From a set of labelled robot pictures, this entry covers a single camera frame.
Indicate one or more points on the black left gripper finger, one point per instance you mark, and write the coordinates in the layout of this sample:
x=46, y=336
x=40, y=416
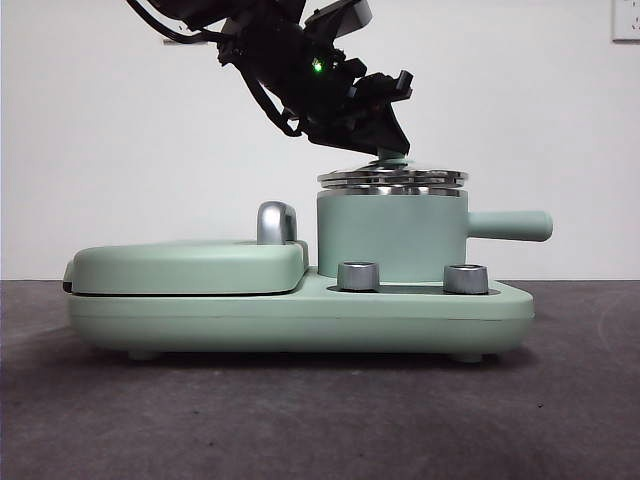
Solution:
x=350, y=134
x=392, y=127

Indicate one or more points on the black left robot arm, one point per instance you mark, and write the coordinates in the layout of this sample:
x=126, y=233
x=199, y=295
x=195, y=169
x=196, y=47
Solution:
x=285, y=65

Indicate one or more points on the mint green steamer pot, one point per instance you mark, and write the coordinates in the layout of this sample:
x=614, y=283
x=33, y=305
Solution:
x=390, y=235

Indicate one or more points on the silver control knob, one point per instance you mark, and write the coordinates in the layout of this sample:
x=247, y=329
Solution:
x=466, y=280
x=358, y=277

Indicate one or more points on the mint green breakfast machine base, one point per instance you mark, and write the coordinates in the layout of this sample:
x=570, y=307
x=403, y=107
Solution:
x=300, y=325

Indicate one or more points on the mint green grill cover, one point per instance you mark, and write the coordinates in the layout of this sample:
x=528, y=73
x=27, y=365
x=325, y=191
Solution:
x=185, y=265

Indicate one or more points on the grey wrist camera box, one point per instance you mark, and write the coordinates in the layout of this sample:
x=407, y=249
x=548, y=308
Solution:
x=357, y=15

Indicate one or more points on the glass lid with green knob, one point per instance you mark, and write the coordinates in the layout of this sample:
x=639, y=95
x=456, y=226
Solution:
x=350, y=176

